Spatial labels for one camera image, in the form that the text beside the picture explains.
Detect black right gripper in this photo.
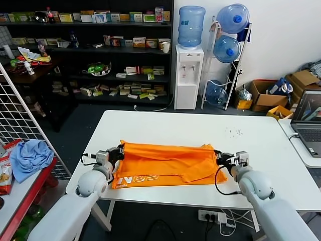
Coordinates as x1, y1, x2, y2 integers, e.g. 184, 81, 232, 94
213, 150, 236, 167

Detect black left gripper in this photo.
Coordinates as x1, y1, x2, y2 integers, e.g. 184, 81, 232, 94
107, 143, 126, 163

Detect orange t-shirt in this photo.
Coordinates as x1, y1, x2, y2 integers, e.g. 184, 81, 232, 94
111, 140, 228, 189

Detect grey blue clothes pile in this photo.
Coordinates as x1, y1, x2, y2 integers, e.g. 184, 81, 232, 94
299, 59, 321, 79

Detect large white table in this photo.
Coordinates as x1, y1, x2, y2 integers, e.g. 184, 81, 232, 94
65, 109, 321, 213

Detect small yellow cardboard box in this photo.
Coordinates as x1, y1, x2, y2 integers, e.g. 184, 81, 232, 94
234, 98, 254, 110

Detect white power strip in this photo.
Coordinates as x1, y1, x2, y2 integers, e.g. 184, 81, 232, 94
198, 209, 228, 224

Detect blue water jug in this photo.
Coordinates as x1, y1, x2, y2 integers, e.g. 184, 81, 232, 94
216, 3, 250, 35
177, 6, 206, 49
213, 35, 242, 64
206, 80, 229, 106

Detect crumpled plastic bag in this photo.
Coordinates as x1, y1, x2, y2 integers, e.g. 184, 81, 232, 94
236, 88, 252, 101

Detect white water dispenser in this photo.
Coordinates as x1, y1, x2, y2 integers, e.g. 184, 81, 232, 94
175, 44, 204, 111

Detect yellow storage bin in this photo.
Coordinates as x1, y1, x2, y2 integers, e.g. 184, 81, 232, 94
266, 105, 294, 121

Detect small white side table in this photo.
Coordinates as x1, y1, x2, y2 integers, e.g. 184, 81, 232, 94
277, 118, 321, 169

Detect white metal jug rack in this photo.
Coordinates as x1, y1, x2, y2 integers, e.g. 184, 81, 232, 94
200, 16, 253, 111

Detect open brown cardboard box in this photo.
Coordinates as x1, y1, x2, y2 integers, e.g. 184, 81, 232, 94
249, 79, 289, 113

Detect green white patterned bowl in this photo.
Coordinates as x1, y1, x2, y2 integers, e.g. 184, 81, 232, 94
82, 62, 112, 77

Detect blue bag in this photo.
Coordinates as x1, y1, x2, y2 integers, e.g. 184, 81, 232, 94
267, 77, 294, 96

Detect crumpled light blue cloth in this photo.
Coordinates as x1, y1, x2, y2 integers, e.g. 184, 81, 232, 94
9, 140, 55, 183

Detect grey open laptop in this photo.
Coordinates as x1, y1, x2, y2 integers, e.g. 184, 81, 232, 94
289, 89, 321, 159

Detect black shelf unit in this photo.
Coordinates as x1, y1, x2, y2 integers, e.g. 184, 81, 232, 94
0, 0, 175, 105

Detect green packaged goods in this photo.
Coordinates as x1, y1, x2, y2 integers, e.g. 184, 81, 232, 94
26, 204, 48, 224

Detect red white shelf cart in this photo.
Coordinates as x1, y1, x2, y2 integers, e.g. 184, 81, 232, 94
0, 140, 73, 241

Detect dark wooden table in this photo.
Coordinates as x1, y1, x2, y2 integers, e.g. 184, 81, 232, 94
0, 55, 79, 133

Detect tan cardboard box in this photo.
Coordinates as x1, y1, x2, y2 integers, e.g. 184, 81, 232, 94
285, 70, 321, 107

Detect red snack bag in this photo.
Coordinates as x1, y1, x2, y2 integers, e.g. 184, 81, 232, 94
0, 155, 14, 196

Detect dark blue bottle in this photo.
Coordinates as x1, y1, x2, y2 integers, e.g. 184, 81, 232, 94
69, 31, 80, 49

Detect white plastic bottle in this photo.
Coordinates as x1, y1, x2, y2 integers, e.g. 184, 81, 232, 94
24, 61, 35, 76

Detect dark blue cloth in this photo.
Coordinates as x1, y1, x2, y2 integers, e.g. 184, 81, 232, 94
236, 22, 252, 43

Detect yellow white paper packets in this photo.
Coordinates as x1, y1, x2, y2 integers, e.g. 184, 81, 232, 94
17, 46, 52, 63

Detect blue white medicine box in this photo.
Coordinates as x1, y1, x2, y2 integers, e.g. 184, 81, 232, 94
92, 14, 108, 24

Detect pink colourful box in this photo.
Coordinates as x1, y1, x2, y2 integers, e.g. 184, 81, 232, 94
154, 7, 164, 23

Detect white cylinder container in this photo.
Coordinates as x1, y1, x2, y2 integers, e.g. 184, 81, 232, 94
2, 44, 16, 60

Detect cola bottle red cap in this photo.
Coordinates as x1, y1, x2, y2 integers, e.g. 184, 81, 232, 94
46, 7, 57, 25

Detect shiny black helmet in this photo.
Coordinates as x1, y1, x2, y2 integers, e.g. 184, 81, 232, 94
33, 11, 49, 24

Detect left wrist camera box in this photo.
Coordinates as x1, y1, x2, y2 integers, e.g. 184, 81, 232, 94
96, 150, 109, 165

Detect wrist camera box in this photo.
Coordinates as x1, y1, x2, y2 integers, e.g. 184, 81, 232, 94
234, 150, 249, 166
96, 150, 109, 165

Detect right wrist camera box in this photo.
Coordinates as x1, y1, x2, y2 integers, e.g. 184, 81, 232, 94
234, 150, 249, 166

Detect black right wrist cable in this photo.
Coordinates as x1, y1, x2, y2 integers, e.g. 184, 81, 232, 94
214, 165, 243, 196

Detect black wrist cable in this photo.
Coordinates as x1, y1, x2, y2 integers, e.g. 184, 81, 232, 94
81, 153, 99, 166
214, 165, 243, 196

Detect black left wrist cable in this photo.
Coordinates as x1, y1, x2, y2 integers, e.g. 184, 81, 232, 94
81, 153, 99, 166

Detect white power cable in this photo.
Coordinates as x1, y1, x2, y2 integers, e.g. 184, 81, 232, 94
133, 93, 176, 112

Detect black plug cord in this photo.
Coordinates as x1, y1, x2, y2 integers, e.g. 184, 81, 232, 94
204, 217, 214, 241

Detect black looped power cable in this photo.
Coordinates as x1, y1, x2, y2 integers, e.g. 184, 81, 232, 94
142, 219, 176, 241

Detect white wire grid panel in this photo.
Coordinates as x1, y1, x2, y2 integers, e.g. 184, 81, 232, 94
0, 62, 73, 181

